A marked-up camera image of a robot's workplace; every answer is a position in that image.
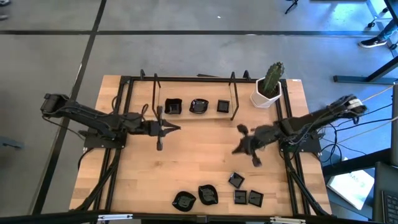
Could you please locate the person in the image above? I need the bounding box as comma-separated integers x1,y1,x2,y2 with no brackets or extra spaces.
357,18,398,49

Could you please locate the dark desk monitor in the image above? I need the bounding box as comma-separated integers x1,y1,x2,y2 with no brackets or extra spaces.
391,93,398,167

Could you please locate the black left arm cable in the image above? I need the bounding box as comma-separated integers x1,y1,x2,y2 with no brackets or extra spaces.
42,95,150,156

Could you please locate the white faceted plant pot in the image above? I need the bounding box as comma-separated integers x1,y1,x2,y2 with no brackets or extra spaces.
250,77,283,109

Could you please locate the black cable bundle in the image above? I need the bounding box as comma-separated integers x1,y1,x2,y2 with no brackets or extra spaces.
284,152,332,217
70,148,123,213

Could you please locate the beige floor cable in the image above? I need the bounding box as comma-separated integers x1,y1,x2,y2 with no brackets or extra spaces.
337,116,398,144

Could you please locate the black rig bar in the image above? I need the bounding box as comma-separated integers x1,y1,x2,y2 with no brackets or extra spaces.
0,210,398,224

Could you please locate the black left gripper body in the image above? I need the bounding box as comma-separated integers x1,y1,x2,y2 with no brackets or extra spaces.
146,105,165,152

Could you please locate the green cactus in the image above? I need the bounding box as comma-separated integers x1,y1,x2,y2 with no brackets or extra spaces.
262,61,285,97

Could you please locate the black desk foot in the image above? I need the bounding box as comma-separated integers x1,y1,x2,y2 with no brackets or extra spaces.
333,55,398,85

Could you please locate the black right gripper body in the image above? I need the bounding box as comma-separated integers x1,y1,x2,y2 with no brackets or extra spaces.
236,123,280,168

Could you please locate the dark laptop keyboard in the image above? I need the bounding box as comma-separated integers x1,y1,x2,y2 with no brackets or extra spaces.
373,161,398,223

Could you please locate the black leaf-shaped mini plate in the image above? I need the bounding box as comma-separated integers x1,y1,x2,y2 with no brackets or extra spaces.
172,190,197,212
198,184,220,206
188,98,210,114

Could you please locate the black left cable bundle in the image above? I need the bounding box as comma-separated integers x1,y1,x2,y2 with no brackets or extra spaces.
70,148,123,213

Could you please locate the black right cable bundle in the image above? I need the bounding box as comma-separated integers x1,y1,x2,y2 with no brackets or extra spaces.
284,152,332,217

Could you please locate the black square tray stack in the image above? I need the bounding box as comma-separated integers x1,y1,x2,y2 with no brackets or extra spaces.
216,99,231,114

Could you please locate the grey-blue desk foot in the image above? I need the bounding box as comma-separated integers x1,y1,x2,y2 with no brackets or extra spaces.
0,136,25,151

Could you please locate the black wavy square mini plate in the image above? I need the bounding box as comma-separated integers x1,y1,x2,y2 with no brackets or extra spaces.
164,98,183,115

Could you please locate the black small square mini plate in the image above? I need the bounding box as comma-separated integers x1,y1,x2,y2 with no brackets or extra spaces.
248,189,264,208
233,189,248,205
228,172,246,189

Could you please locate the black tripod foot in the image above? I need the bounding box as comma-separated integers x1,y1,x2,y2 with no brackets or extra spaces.
285,0,299,15

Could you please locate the silver rig bracket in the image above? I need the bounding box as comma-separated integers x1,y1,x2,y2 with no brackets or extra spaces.
269,217,307,224
97,213,134,222

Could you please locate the wooden shelf with black frame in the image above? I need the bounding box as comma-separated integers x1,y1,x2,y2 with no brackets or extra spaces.
151,73,240,122

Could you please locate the yellow hanging cable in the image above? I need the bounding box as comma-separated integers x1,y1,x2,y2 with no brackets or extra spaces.
360,84,395,103

